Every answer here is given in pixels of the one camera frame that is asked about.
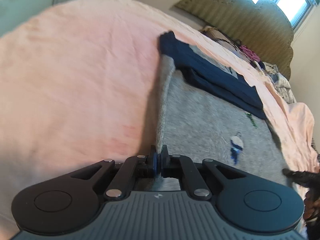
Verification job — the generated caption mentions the grey sweater with navy sleeves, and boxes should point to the grey sweater with navy sleeves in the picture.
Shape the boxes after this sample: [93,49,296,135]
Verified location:
[156,31,291,186]

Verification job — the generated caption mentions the pile of clothes on bed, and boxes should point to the pile of clothes on bed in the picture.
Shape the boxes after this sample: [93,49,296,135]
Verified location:
[200,26,297,104]

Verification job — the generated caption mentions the person's right hand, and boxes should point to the person's right hand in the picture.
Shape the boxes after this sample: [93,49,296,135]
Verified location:
[303,189,319,226]

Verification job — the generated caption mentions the pink bed sheet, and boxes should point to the pink bed sheet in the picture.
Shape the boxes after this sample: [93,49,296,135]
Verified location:
[1,0,319,239]

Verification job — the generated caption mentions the olive upholstered headboard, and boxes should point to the olive upholstered headboard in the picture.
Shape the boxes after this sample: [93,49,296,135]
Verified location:
[174,0,294,79]

